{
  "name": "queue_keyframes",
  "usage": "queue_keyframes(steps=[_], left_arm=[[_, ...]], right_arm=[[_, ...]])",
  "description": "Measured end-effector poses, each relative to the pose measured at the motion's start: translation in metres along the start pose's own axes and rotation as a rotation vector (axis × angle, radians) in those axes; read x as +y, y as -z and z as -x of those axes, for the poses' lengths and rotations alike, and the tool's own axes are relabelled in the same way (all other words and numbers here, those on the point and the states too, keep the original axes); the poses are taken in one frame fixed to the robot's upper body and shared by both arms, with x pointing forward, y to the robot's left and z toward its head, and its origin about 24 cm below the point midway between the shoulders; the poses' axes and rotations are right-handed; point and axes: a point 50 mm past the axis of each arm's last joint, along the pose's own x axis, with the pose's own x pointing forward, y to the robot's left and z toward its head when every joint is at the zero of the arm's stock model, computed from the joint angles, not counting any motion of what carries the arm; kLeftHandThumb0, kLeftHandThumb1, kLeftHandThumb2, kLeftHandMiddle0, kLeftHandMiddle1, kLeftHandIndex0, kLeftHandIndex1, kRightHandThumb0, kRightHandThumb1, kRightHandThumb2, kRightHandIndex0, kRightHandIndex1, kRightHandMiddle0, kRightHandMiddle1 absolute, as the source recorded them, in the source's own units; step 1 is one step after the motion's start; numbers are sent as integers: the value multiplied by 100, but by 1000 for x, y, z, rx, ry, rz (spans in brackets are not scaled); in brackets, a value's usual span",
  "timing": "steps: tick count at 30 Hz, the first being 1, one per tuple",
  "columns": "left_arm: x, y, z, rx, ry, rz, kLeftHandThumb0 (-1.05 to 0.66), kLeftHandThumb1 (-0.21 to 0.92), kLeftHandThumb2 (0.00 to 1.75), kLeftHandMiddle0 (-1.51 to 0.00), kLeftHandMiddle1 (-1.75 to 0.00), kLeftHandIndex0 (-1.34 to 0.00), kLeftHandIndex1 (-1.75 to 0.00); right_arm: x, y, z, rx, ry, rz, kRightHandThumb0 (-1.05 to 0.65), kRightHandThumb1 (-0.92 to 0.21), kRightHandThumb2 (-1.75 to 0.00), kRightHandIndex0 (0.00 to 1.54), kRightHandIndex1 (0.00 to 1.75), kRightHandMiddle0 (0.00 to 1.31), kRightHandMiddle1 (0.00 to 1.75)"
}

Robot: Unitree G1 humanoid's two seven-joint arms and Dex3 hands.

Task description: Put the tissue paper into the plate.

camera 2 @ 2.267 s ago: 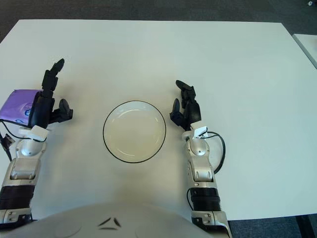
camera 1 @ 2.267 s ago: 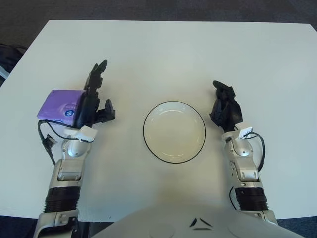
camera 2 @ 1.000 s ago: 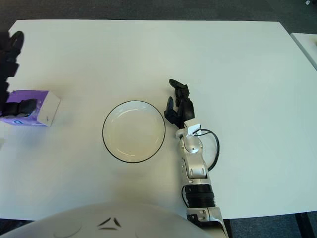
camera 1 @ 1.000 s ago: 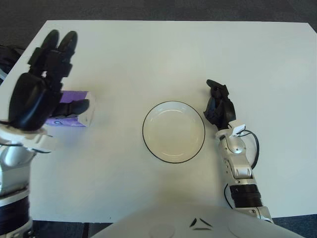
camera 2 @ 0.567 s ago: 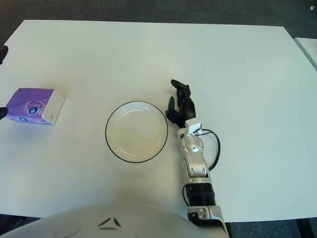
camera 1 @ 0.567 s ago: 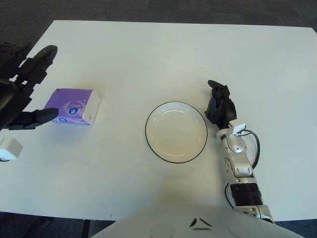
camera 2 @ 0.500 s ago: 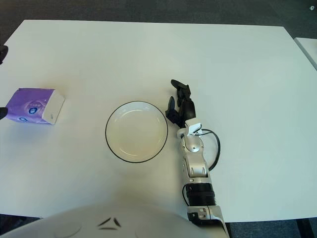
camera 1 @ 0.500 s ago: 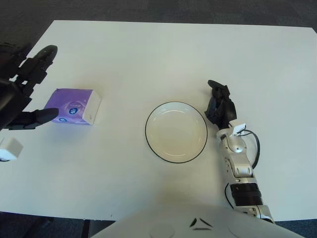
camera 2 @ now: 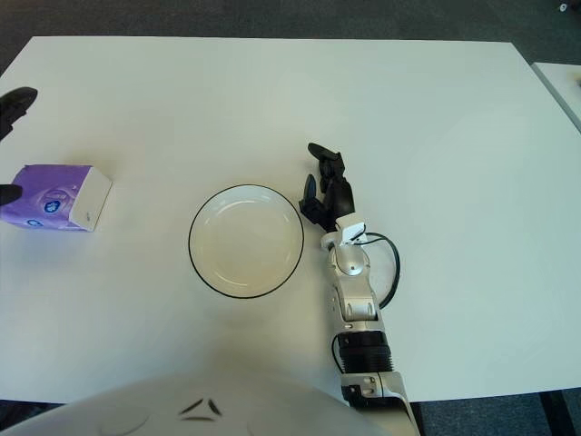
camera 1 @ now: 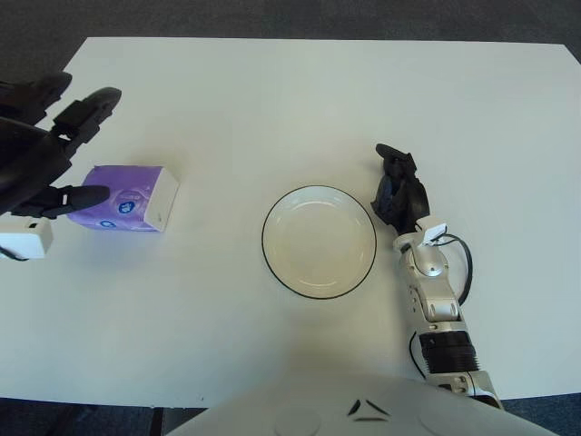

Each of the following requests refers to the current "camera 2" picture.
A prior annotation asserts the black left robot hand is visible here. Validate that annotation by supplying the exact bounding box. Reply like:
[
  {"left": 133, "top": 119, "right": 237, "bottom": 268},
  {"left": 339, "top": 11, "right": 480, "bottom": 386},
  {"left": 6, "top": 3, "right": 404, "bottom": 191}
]
[{"left": 0, "top": 87, "right": 39, "bottom": 208}]

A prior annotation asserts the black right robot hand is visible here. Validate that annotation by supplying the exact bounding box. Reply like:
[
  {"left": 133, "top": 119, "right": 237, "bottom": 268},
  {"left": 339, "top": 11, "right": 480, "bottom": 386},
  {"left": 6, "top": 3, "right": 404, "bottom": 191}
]
[{"left": 298, "top": 143, "right": 356, "bottom": 231}]

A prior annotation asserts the purple tissue paper pack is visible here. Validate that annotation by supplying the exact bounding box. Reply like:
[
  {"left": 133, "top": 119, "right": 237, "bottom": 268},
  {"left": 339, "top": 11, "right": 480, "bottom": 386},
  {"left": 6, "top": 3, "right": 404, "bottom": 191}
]
[{"left": 0, "top": 163, "right": 113, "bottom": 233}]

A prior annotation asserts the white plate with black rim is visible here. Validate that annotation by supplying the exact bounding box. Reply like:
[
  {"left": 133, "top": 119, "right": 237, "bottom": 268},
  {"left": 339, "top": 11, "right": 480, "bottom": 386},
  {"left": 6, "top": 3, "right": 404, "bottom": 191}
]
[{"left": 188, "top": 183, "right": 305, "bottom": 300}]

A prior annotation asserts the white side table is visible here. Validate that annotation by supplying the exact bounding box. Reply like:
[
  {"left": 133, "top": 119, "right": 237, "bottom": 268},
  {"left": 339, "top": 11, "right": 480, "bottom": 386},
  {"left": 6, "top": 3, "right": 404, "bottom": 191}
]
[{"left": 531, "top": 61, "right": 581, "bottom": 133}]

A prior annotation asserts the grey robot torso shell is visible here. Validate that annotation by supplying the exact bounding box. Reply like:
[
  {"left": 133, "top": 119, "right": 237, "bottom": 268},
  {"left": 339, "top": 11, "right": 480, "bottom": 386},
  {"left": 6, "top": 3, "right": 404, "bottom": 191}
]
[{"left": 0, "top": 370, "right": 373, "bottom": 436}]

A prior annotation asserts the black table leg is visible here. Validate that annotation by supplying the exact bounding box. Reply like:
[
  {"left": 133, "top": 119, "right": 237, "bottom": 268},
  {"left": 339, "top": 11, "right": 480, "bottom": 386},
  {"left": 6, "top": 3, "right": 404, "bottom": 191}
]
[{"left": 539, "top": 390, "right": 569, "bottom": 436}]

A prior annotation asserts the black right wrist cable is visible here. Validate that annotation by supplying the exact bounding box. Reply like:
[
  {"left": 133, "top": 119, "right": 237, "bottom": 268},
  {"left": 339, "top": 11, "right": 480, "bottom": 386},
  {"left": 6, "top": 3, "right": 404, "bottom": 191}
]
[{"left": 362, "top": 233, "right": 401, "bottom": 310}]

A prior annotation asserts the thin black right elbow cable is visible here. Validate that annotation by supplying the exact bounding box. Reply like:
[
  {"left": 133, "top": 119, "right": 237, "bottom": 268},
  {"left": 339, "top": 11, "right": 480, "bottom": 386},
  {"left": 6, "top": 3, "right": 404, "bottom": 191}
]
[{"left": 331, "top": 333, "right": 347, "bottom": 374}]

